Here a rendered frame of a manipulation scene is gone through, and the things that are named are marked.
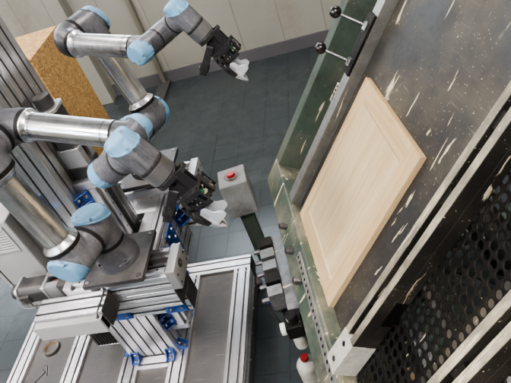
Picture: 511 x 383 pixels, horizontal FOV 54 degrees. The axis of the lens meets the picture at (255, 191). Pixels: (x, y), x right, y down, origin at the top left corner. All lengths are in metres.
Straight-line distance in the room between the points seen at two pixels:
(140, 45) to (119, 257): 0.69
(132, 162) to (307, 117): 0.99
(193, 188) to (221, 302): 1.47
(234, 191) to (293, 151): 0.29
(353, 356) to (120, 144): 0.78
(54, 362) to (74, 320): 1.05
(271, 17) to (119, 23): 1.44
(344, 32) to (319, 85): 0.21
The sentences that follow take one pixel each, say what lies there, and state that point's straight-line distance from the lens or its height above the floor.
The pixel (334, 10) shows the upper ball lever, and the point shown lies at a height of 1.54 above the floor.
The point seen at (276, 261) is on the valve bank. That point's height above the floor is 0.75.
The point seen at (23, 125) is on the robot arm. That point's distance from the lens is 1.49.
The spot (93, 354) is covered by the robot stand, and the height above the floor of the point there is 0.21.
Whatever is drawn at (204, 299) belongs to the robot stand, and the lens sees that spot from 2.67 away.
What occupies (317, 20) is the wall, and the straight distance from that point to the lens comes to 4.97.
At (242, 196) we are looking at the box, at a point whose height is 0.86.
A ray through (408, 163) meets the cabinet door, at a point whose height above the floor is 1.32.
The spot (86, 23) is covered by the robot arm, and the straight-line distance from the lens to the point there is 2.02.
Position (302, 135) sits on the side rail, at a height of 1.01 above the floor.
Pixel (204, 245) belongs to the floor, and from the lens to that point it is 3.24.
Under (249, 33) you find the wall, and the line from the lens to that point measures 5.02.
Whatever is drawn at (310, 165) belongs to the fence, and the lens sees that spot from 1.82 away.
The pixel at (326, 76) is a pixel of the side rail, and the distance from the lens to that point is 1.93.
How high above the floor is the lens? 2.17
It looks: 39 degrees down
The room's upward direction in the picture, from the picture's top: 21 degrees counter-clockwise
